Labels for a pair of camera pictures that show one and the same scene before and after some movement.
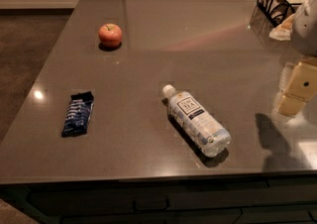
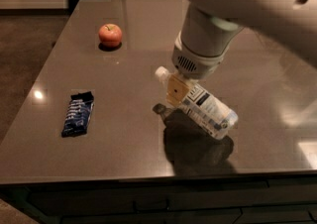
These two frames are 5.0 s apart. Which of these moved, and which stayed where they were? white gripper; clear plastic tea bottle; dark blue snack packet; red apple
Moved: white gripper; clear plastic tea bottle
Stayed: red apple; dark blue snack packet
